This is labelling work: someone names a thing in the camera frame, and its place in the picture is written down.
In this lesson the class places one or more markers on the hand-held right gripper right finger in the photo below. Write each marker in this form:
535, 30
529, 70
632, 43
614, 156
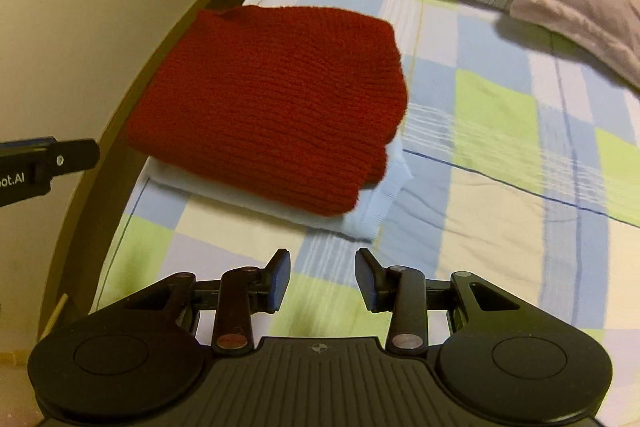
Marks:
365, 277

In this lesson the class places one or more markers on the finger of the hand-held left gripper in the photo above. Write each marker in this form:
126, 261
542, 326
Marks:
75, 156

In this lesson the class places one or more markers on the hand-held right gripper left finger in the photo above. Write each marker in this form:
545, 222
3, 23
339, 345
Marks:
280, 277

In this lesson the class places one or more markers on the red knitted sweater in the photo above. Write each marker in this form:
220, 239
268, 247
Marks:
270, 102

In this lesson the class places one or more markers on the light blue folded sweater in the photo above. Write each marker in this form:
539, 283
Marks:
372, 214

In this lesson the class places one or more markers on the checked bed sheet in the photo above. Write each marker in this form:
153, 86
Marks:
500, 167

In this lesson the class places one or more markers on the wooden bed frame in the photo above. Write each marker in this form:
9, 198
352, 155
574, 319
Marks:
95, 187

